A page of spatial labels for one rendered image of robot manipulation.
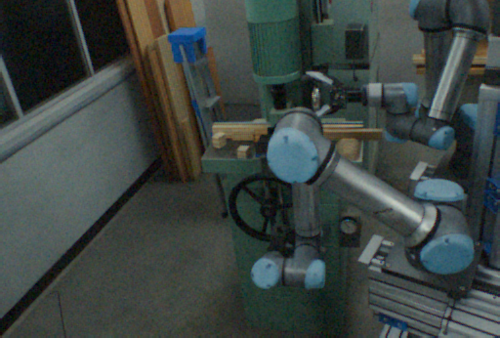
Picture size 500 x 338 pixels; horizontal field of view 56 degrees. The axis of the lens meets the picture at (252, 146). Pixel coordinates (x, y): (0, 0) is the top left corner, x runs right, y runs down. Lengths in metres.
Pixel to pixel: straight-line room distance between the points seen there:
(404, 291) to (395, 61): 2.88
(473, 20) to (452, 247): 0.67
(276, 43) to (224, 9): 2.72
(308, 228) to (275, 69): 0.60
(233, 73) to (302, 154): 3.49
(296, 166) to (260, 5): 0.72
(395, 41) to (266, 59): 2.52
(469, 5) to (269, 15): 0.60
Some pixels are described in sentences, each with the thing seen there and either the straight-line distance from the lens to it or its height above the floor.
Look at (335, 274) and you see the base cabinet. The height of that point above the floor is 0.37.
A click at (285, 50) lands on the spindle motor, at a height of 1.28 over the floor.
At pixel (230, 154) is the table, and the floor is 0.90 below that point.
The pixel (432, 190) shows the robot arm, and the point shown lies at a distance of 1.27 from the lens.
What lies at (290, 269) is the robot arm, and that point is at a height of 0.87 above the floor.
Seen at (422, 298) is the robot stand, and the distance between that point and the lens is 1.46.
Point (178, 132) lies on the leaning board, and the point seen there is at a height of 0.40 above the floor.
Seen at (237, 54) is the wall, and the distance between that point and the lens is 4.39.
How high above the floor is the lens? 1.75
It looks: 28 degrees down
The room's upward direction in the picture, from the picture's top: 7 degrees counter-clockwise
